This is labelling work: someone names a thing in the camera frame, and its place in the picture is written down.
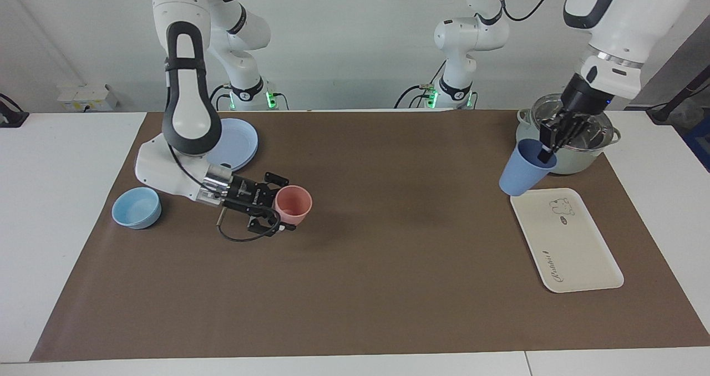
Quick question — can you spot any pink plastic cup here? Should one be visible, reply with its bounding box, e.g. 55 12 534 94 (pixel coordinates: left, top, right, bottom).
275 185 313 226

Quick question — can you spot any blue plastic cup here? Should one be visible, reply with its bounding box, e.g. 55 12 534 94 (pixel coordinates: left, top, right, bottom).
499 139 557 197

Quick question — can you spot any cream rabbit print tray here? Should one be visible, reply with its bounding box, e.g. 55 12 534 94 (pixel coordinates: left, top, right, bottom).
510 187 625 293

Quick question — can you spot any pale green cooking pot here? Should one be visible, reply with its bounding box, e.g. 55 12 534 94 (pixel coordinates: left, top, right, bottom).
516 93 622 175

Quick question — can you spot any periwinkle blue plate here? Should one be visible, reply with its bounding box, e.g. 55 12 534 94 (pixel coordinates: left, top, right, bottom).
208 118 259 171

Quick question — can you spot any black tripod stand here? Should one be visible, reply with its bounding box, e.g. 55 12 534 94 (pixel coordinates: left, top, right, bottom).
646 65 710 124

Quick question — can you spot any brown paper table mat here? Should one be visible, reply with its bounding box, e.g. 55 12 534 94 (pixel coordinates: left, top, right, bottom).
31 110 710 362

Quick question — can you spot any light blue bowl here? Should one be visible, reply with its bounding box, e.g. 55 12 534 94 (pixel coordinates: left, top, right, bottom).
112 187 162 230

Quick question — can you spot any black base cable bundle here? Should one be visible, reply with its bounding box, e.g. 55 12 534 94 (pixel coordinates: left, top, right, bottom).
210 82 289 111
395 82 478 109

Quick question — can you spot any black clamp with cable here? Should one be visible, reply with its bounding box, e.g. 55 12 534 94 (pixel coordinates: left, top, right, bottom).
0 93 29 128

